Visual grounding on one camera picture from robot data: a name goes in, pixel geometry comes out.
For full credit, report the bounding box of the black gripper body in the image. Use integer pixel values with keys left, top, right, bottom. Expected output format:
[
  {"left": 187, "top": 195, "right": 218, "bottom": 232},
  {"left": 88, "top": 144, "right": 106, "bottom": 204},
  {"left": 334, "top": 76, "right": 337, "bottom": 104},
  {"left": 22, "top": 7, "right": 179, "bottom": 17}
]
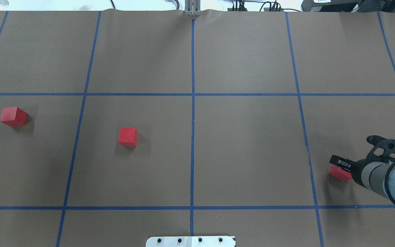
[{"left": 342, "top": 159, "right": 366, "bottom": 172}]

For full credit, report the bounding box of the red block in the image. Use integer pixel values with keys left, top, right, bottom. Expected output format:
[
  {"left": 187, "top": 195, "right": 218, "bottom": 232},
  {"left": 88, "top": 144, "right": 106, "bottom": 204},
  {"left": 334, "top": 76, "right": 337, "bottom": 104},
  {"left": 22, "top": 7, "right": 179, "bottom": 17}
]
[
  {"left": 0, "top": 107, "right": 28, "bottom": 127},
  {"left": 328, "top": 165, "right": 352, "bottom": 181},
  {"left": 118, "top": 127, "right": 139, "bottom": 147}
]

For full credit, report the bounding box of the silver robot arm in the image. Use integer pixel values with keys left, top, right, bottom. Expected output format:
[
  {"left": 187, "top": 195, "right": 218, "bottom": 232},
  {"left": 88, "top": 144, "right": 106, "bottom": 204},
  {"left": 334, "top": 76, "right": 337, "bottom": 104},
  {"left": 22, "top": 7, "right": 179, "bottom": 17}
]
[{"left": 329, "top": 155, "right": 395, "bottom": 205}]

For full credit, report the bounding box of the black box with label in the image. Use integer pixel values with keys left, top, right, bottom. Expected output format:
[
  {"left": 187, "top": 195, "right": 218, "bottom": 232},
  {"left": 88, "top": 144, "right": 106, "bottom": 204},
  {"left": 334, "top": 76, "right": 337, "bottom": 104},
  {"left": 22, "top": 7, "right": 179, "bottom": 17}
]
[{"left": 301, "top": 0, "right": 359, "bottom": 12}]

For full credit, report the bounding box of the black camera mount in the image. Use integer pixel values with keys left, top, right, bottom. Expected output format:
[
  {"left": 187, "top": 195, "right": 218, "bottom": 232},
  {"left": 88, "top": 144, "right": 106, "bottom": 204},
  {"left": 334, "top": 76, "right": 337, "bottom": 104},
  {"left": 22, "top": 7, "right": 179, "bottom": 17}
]
[{"left": 366, "top": 136, "right": 395, "bottom": 164}]

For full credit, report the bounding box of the white pedestal column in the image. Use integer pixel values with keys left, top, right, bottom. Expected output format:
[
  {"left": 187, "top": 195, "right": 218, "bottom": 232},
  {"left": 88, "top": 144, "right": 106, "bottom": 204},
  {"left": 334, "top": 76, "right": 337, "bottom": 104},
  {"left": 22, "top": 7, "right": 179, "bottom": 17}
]
[{"left": 145, "top": 236, "right": 236, "bottom": 247}]

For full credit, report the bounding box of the aluminium frame post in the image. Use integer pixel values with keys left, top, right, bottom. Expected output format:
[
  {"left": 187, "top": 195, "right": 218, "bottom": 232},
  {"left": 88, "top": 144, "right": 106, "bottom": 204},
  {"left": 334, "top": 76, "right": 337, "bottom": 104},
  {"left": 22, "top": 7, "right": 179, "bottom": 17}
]
[{"left": 184, "top": 0, "right": 202, "bottom": 17}]

